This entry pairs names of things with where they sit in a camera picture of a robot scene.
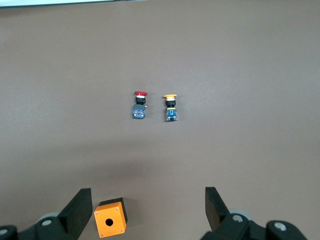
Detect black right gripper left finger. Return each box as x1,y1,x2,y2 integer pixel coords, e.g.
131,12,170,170
18,187,93,240

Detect orange button enclosure box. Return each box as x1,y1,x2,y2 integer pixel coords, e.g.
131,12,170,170
93,197,129,238

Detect yellow mushroom push button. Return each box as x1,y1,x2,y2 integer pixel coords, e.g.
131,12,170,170
163,93,179,123

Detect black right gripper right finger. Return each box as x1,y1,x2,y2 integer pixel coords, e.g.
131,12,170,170
199,186,266,240

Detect red mushroom push button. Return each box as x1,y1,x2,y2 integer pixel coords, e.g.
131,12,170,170
131,90,148,119

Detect brown table cover mat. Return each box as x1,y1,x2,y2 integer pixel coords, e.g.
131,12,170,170
0,1,320,240

